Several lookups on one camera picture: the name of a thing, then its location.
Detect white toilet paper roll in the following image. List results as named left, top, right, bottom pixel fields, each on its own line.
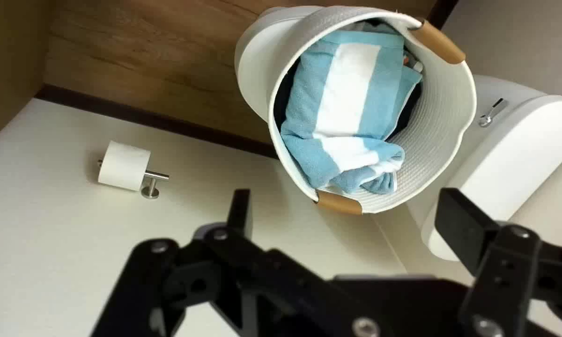
left=96, top=139, right=154, bottom=194

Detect chrome toilet paper holder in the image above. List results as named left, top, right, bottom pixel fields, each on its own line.
left=139, top=167, right=172, bottom=201

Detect white woven basket leather handles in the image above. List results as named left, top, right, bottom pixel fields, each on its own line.
left=232, top=4, right=480, bottom=218

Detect blue white striped towel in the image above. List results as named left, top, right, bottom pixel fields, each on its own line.
left=279, top=29, right=425, bottom=197

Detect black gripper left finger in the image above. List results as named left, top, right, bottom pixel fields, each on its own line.
left=90, top=186, right=371, bottom=337

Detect chrome flush lever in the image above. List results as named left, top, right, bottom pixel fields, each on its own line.
left=476, top=98, right=511, bottom=130

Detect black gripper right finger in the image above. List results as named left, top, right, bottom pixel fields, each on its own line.
left=435, top=186, right=562, bottom=337

